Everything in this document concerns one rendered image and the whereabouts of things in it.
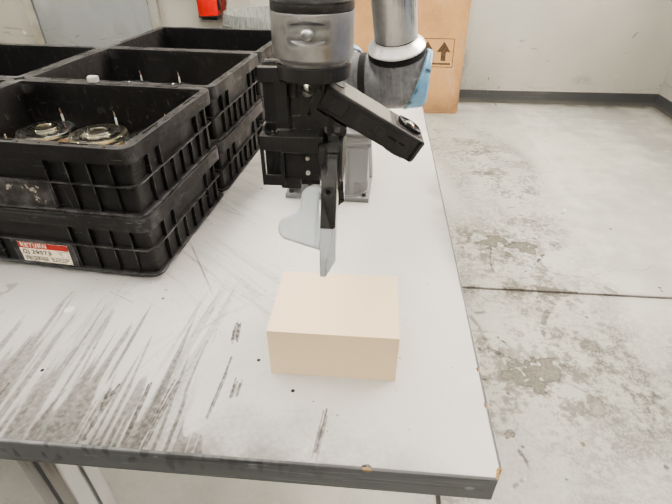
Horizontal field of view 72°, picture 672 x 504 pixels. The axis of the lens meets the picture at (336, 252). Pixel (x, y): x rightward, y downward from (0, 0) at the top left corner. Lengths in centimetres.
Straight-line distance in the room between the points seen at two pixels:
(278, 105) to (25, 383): 48
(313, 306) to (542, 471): 99
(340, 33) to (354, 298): 33
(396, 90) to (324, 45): 59
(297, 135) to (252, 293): 35
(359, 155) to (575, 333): 117
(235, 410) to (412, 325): 27
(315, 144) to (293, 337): 24
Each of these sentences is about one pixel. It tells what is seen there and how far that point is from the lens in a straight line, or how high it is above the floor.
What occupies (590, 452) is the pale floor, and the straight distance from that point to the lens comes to 155.
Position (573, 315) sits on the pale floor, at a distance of 194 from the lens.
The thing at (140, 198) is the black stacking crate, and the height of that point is 85.
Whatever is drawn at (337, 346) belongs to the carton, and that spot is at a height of 76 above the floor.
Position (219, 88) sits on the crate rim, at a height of 92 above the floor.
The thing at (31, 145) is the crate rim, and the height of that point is 93.
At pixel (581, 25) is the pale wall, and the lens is 424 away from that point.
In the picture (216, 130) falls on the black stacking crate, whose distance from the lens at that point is 99.
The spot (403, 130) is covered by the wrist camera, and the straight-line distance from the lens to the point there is 47.
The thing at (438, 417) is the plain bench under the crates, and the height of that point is 70.
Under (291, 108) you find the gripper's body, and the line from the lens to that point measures 47.
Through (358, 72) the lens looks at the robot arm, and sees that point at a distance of 102.
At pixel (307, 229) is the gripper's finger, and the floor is 92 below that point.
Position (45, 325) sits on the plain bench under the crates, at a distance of 80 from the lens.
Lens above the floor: 117
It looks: 35 degrees down
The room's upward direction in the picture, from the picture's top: straight up
